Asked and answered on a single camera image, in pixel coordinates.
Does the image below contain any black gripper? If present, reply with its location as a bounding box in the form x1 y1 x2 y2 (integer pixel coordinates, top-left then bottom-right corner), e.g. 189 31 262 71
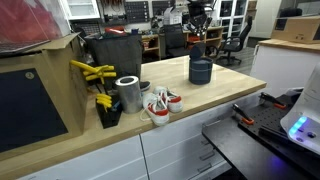
186 2 214 37

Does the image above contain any dark grey lidded container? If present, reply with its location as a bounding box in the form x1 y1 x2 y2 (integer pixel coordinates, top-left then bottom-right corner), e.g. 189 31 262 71
188 41 214 86

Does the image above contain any black mesh desk chair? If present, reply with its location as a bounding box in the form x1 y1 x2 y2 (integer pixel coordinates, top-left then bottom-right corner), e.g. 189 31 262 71
162 23 191 60

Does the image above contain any white desktop machine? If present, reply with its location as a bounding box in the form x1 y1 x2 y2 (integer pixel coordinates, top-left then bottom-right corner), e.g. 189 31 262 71
162 6 184 26

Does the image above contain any black office chair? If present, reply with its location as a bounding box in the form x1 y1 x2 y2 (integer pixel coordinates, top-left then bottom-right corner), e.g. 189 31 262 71
216 15 254 66

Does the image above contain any wooden shelf unit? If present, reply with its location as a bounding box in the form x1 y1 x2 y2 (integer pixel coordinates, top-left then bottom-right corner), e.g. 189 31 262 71
141 25 225 61

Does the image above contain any white red sneaker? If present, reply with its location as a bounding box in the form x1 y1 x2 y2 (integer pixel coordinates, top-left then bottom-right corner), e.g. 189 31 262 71
152 85 185 115
139 92 171 127

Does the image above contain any dark slip-on shoe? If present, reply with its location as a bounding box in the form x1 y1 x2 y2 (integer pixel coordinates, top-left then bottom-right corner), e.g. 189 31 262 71
138 80 152 93

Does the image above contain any red flat item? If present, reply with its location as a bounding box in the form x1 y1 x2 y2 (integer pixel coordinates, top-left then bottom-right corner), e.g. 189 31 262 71
104 26 127 36

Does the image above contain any dark grey fabric bin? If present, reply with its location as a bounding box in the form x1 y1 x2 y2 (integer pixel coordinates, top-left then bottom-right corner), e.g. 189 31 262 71
84 32 144 91

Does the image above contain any white side counter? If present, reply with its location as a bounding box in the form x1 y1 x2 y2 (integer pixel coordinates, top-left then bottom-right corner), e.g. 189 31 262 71
249 38 320 98

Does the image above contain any brown cardboard box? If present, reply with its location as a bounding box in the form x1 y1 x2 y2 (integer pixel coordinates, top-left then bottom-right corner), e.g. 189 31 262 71
270 15 320 45

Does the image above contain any orange black clamp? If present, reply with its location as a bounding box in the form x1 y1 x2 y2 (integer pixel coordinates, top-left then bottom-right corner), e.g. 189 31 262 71
258 92 288 111
231 103 255 126

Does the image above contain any silver metal cylinder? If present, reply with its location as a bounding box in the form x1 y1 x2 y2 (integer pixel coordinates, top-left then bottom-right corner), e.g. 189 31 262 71
114 75 144 116

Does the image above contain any white drawer cabinet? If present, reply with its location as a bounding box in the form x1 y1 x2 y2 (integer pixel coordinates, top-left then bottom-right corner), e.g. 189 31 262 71
16 89 268 180

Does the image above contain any black perforated board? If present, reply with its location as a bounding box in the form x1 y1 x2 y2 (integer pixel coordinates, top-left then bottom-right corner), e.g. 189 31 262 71
201 95 320 180

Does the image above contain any black tool holder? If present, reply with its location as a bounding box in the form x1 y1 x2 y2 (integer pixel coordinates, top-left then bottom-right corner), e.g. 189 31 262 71
95 96 124 130

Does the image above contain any large cardboard box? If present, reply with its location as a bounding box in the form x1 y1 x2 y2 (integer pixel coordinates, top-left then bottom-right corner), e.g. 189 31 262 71
0 32 90 163

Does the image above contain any clear red storage bin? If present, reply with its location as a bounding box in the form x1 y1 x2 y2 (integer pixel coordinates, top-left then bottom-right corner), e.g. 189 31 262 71
0 0 72 55

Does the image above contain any black wall parts organiser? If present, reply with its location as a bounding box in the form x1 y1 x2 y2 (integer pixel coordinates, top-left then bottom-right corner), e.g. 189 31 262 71
123 0 150 24

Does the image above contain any long yellow handled tool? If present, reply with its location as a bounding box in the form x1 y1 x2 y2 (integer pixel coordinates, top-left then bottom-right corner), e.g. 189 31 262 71
69 59 118 85

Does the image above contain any white wall cabinet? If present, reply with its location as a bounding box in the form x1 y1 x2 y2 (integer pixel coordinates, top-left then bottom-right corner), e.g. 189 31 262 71
61 0 101 21

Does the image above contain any short yellow handled tool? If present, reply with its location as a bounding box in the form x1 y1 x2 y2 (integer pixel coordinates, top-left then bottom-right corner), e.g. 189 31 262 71
95 93 114 113

